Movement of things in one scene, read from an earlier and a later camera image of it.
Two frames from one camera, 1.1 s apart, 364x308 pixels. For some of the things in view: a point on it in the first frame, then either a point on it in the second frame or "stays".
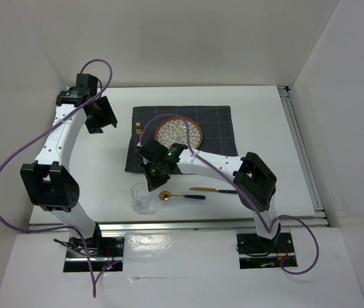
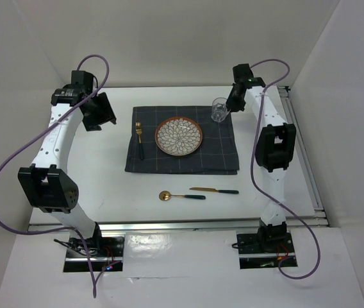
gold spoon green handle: [165, 195] stays
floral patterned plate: [173, 130] stays
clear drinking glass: [142, 199] → [220, 110]
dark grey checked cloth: [218, 136] stays
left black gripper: [108, 117] stays
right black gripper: [153, 182] → [232, 105]
